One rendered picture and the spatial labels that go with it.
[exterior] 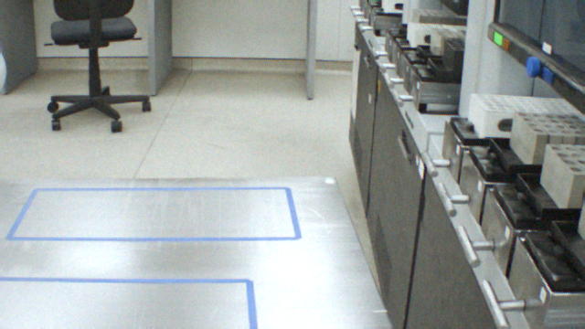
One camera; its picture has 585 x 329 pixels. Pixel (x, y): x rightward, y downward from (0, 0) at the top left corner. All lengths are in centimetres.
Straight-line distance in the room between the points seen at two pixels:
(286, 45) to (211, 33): 52
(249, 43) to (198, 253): 402
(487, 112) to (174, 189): 55
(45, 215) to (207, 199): 21
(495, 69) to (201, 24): 360
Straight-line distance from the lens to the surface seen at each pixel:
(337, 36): 473
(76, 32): 359
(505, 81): 131
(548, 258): 82
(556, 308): 79
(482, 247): 97
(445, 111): 158
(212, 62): 479
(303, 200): 88
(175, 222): 83
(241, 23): 472
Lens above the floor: 119
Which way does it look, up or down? 22 degrees down
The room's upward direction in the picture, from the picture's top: 2 degrees clockwise
